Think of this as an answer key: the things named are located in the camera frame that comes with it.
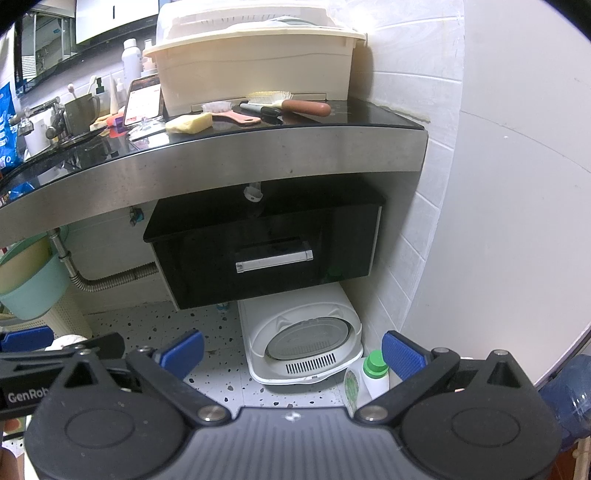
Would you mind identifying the black drawer cabinet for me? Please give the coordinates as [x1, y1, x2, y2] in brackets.
[143, 178, 387, 244]

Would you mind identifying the corrugated metal hose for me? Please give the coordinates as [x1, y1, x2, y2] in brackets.
[50, 229, 160, 294]

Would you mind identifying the yellow sponge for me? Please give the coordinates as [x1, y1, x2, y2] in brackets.
[165, 113, 214, 135]

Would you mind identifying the metal faucet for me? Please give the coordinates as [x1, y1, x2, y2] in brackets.
[9, 96, 66, 140]

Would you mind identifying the beige plastic dish rack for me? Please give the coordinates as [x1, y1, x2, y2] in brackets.
[144, 0, 368, 117]

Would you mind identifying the blue packet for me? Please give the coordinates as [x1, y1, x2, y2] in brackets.
[0, 82, 20, 172]

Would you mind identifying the green-capped white bottle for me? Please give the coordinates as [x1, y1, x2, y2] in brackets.
[343, 350, 391, 417]

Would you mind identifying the white tube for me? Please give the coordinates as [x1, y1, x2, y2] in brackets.
[110, 78, 126, 117]

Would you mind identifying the white wall cabinet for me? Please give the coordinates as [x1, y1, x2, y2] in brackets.
[75, 0, 160, 45]

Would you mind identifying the tall white bottle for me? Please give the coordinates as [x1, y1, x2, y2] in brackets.
[121, 38, 142, 88]

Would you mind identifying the steel-edged black vanity counter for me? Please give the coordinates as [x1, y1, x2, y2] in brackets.
[0, 99, 429, 245]

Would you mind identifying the white litter box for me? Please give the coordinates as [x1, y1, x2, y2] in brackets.
[237, 282, 364, 387]

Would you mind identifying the wall mirror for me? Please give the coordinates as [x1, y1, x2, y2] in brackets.
[13, 10, 78, 84]

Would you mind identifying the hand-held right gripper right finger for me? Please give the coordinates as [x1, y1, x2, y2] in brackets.
[355, 330, 541, 422]

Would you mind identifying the small white bottle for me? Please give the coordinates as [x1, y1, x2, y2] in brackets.
[141, 39, 158, 77]

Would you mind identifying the green mug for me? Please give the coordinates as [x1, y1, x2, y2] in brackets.
[64, 92, 101, 134]

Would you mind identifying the green plastic basin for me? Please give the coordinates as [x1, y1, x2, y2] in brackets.
[0, 225, 71, 320]

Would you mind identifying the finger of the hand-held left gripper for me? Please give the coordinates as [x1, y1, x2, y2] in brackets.
[0, 325, 54, 354]
[0, 333, 125, 367]

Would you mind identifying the black marker pen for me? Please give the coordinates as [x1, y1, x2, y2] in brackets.
[239, 102, 283, 117]

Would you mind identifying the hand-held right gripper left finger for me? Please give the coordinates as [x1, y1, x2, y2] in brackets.
[48, 330, 232, 424]

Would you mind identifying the pink handled brush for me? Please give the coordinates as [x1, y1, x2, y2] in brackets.
[201, 102, 262, 126]

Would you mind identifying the smartphone on clear stand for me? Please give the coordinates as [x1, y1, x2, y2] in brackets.
[124, 75, 165, 140]

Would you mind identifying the white cup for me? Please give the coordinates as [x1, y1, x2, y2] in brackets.
[24, 119, 48, 157]

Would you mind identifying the blue water jug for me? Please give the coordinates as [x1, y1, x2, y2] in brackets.
[538, 353, 591, 455]

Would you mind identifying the white perforated basket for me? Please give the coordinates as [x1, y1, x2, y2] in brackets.
[44, 293, 94, 343]

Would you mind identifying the brush with brown handle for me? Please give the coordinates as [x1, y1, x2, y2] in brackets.
[246, 91, 332, 117]

